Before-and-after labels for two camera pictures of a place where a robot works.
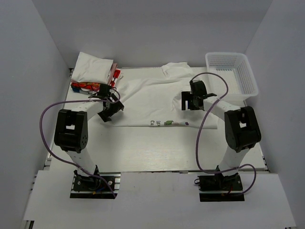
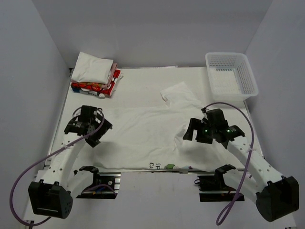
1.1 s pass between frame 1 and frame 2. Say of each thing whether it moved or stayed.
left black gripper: moved
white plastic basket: stayed
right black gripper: moved
